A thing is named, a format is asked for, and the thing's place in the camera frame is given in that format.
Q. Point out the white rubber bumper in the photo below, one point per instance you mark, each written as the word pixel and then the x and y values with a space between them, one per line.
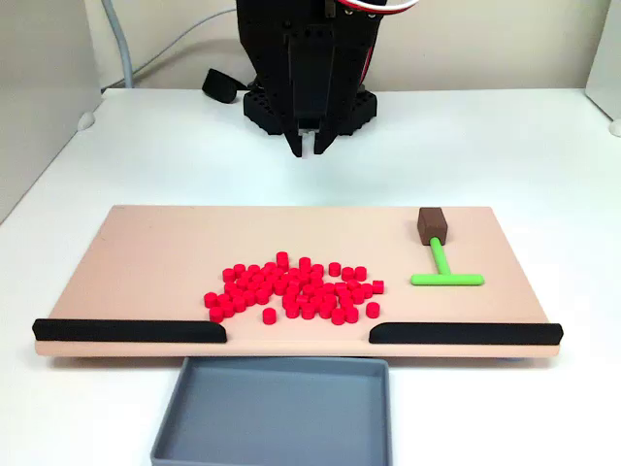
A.
pixel 86 121
pixel 615 127

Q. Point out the grey plastic tray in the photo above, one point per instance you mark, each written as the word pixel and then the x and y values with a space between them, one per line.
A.
pixel 271 417

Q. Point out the red plastic cylinder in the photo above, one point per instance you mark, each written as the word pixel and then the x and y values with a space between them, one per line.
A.
pixel 378 286
pixel 304 264
pixel 216 314
pixel 317 270
pixel 282 258
pixel 210 299
pixel 360 273
pixel 228 275
pixel 227 309
pixel 338 316
pixel 307 311
pixel 325 310
pixel 253 270
pixel 292 310
pixel 334 268
pixel 352 315
pixel 238 270
pixel 347 273
pixel 239 304
pixel 372 309
pixel 367 290
pixel 269 315

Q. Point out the pink board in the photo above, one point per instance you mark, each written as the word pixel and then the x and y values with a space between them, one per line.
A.
pixel 145 252

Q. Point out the black foam rail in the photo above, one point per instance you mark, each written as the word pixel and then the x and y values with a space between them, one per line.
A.
pixel 126 331
pixel 466 333

